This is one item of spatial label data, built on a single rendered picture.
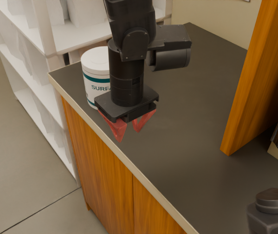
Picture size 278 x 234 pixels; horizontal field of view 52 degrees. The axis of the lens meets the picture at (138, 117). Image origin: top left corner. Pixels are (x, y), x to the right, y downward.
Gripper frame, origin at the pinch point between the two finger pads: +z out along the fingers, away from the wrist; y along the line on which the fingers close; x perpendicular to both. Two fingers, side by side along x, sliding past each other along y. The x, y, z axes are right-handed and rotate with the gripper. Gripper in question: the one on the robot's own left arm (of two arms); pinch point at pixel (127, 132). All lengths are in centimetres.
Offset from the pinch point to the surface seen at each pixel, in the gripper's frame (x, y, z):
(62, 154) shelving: 91, 13, 103
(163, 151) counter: 1.5, 12.5, 15.8
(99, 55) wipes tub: 30.5, 12.4, 1.2
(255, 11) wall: 24, 77, 2
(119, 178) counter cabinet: 14.2, 6.9, 37.3
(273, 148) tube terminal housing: -16.0, 33.4, 12.9
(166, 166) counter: -2.6, 9.9, 15.7
